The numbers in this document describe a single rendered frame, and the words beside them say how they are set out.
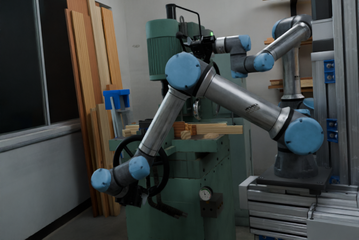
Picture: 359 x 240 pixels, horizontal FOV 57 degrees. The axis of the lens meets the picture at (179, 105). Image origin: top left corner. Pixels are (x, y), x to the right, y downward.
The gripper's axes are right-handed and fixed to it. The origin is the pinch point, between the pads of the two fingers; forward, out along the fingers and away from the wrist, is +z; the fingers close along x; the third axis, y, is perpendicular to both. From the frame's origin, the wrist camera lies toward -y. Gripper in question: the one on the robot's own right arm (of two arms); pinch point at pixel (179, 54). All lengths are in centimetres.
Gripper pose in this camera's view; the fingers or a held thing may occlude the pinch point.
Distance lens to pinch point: 167.1
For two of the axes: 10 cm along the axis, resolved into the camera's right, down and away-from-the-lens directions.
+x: -2.4, 7.2, -6.5
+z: -9.2, 0.4, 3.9
